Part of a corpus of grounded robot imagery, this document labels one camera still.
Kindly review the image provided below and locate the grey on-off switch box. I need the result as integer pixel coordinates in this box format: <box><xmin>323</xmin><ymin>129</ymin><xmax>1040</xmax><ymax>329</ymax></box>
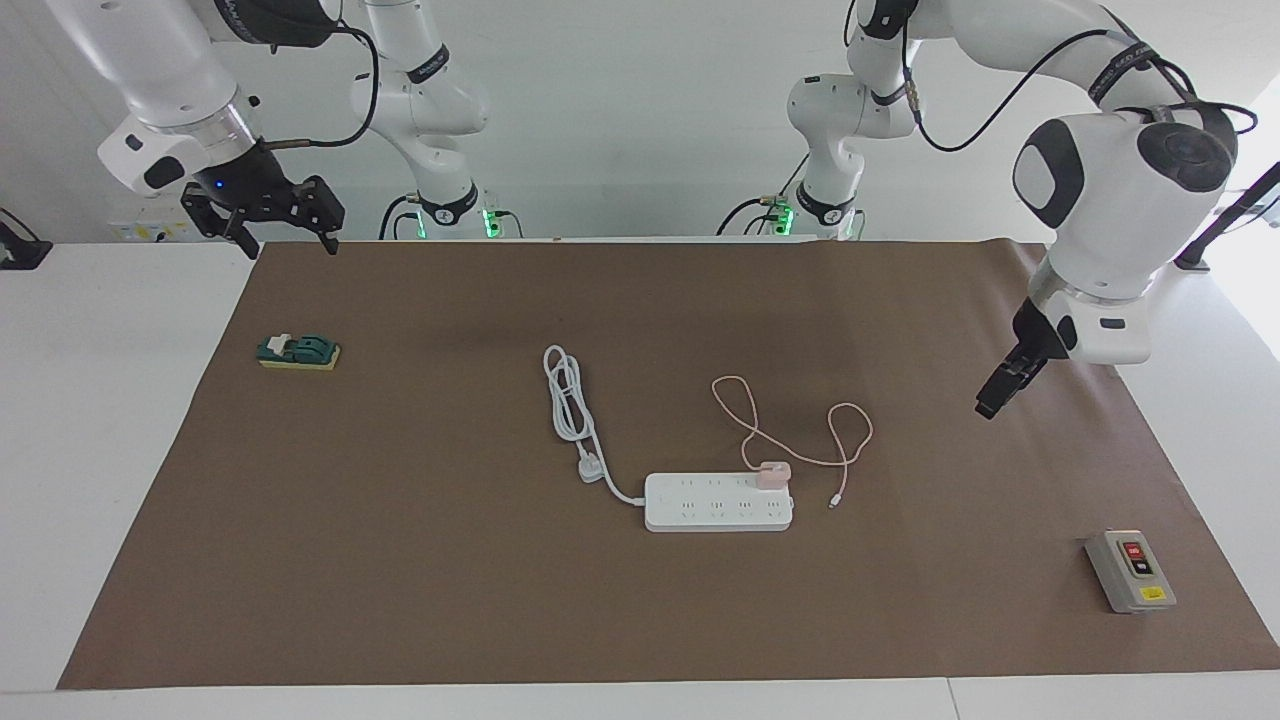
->
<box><xmin>1085</xmin><ymin>530</ymin><xmax>1178</xmax><ymax>615</ymax></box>

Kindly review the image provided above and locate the brown table mat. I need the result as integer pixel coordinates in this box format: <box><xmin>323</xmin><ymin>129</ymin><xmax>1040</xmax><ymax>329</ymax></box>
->
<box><xmin>57</xmin><ymin>238</ymin><xmax>1280</xmax><ymax>691</ymax></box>

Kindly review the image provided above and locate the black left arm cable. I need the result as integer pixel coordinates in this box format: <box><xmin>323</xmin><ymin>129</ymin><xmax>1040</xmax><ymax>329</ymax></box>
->
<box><xmin>900</xmin><ymin>28</ymin><xmax>1261</xmax><ymax>153</ymax></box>

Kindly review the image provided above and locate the pink charging cable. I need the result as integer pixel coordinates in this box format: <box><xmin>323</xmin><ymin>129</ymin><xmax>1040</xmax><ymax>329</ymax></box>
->
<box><xmin>711</xmin><ymin>376</ymin><xmax>875</xmax><ymax>510</ymax></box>

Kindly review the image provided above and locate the green knife switch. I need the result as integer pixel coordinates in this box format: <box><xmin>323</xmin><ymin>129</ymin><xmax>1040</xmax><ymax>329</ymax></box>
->
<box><xmin>256</xmin><ymin>333</ymin><xmax>342</xmax><ymax>372</ymax></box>

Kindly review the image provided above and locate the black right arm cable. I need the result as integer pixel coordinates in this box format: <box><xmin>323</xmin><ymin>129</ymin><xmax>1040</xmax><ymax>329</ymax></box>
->
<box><xmin>262</xmin><ymin>20</ymin><xmax>381</xmax><ymax>151</ymax></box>

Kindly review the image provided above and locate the black clamp mount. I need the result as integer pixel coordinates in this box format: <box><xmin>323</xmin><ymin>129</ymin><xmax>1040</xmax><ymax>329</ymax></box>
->
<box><xmin>0</xmin><ymin>207</ymin><xmax>54</xmax><ymax>271</ymax></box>

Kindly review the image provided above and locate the black arm base cable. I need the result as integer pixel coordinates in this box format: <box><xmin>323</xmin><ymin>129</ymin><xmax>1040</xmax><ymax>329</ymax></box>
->
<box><xmin>715</xmin><ymin>155</ymin><xmax>813</xmax><ymax>238</ymax></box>
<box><xmin>378</xmin><ymin>193</ymin><xmax>426</xmax><ymax>241</ymax></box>

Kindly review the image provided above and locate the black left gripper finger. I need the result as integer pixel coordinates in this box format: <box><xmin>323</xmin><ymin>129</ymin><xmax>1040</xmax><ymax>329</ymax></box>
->
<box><xmin>975</xmin><ymin>360</ymin><xmax>1023</xmax><ymax>420</ymax></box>
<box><xmin>1004</xmin><ymin>354</ymin><xmax>1047</xmax><ymax>397</ymax></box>

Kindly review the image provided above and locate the black right gripper linkage finger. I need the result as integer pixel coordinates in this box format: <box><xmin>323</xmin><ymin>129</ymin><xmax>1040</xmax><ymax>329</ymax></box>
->
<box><xmin>181</xmin><ymin>185</ymin><xmax>260</xmax><ymax>262</ymax></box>
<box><xmin>288</xmin><ymin>177</ymin><xmax>347</xmax><ymax>257</ymax></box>

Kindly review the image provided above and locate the white power strip cord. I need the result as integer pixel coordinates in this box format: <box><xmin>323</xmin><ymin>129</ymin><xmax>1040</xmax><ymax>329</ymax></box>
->
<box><xmin>543</xmin><ymin>345</ymin><xmax>649</xmax><ymax>506</ymax></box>

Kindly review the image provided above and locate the white power strip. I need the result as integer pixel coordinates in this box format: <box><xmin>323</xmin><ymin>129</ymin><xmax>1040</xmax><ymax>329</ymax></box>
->
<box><xmin>643</xmin><ymin>472</ymin><xmax>795</xmax><ymax>534</ymax></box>

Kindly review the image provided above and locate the white wall outlet panel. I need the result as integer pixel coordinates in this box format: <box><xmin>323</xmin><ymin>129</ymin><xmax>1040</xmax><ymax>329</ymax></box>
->
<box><xmin>108</xmin><ymin>220</ymin><xmax>193</xmax><ymax>244</ymax></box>

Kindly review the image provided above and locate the black camera stand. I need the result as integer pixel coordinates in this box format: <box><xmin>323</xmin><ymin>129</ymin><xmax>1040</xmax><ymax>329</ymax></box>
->
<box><xmin>1175</xmin><ymin>160</ymin><xmax>1280</xmax><ymax>273</ymax></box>

